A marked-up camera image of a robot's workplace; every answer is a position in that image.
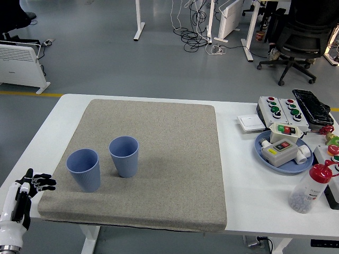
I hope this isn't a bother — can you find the black plastic tray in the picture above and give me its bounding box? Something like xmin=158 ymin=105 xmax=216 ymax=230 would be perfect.
xmin=292 ymin=88 xmax=335 ymax=125

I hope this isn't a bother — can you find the seated person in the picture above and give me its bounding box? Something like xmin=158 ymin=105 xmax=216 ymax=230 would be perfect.
xmin=264 ymin=7 xmax=291 ymax=62

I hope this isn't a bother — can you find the blue round plate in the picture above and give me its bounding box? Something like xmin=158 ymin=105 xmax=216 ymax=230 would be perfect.
xmin=254 ymin=130 xmax=314 ymax=175

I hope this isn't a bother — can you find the grey four-button control box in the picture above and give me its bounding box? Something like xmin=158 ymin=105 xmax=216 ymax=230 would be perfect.
xmin=258 ymin=96 xmax=289 ymax=128
xmin=278 ymin=98 xmax=309 ymax=132

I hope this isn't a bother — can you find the white hanging cable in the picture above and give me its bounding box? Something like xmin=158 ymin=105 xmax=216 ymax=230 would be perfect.
xmin=169 ymin=0 xmax=191 ymax=31

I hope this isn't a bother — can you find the black mesh office chair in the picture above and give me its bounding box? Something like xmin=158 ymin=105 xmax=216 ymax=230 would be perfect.
xmin=256 ymin=0 xmax=339 ymax=86

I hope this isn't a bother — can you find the white pipe fitting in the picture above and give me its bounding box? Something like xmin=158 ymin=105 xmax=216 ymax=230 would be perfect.
xmin=295 ymin=144 xmax=312 ymax=165

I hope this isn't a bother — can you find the white table leg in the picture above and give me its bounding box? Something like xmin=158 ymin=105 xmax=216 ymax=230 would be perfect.
xmin=274 ymin=237 xmax=293 ymax=254
xmin=79 ymin=224 xmax=101 ymax=254

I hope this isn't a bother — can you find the white green-red switch box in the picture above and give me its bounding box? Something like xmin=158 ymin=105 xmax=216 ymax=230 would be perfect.
xmin=269 ymin=122 xmax=305 ymax=145

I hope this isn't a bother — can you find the white desk leg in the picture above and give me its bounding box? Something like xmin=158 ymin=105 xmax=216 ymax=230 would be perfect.
xmin=240 ymin=0 xmax=260 ymax=63
xmin=133 ymin=0 xmax=146 ymax=41
xmin=206 ymin=0 xmax=216 ymax=44

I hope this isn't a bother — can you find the red handle brass valve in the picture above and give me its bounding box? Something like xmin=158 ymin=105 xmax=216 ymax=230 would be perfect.
xmin=319 ymin=125 xmax=336 ymax=145

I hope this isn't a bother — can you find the black cable tangle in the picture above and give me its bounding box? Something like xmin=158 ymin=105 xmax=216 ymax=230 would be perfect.
xmin=173 ymin=0 xmax=212 ymax=52

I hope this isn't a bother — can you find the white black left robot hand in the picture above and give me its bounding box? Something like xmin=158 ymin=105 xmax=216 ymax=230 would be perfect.
xmin=0 ymin=168 xmax=57 ymax=248

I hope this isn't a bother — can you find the grey-brown table mat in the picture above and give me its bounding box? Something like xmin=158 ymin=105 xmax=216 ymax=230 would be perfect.
xmin=38 ymin=99 xmax=228 ymax=233

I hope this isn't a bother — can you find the black table control panel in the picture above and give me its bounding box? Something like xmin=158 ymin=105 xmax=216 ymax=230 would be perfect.
xmin=310 ymin=239 xmax=339 ymax=248

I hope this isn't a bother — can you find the blue ribbed plastic cup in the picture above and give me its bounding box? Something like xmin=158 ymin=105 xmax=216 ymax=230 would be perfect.
xmin=109 ymin=136 xmax=140 ymax=178
xmin=66 ymin=148 xmax=101 ymax=193

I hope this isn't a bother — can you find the white box red mushroom button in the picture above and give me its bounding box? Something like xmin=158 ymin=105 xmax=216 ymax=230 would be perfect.
xmin=313 ymin=144 xmax=339 ymax=210

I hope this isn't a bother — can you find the white wall switch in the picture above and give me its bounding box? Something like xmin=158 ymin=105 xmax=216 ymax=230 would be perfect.
xmin=236 ymin=114 xmax=266 ymax=133

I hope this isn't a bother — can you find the white panel heater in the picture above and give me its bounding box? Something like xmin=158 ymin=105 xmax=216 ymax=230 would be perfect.
xmin=0 ymin=43 xmax=51 ymax=95
xmin=213 ymin=0 xmax=244 ymax=43

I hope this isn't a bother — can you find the clear bottle red cap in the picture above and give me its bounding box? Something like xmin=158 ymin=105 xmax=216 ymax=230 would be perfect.
xmin=288 ymin=160 xmax=339 ymax=214

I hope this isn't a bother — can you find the grey red-black switch box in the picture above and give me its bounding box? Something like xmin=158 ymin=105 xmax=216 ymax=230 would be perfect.
xmin=261 ymin=139 xmax=299 ymax=168

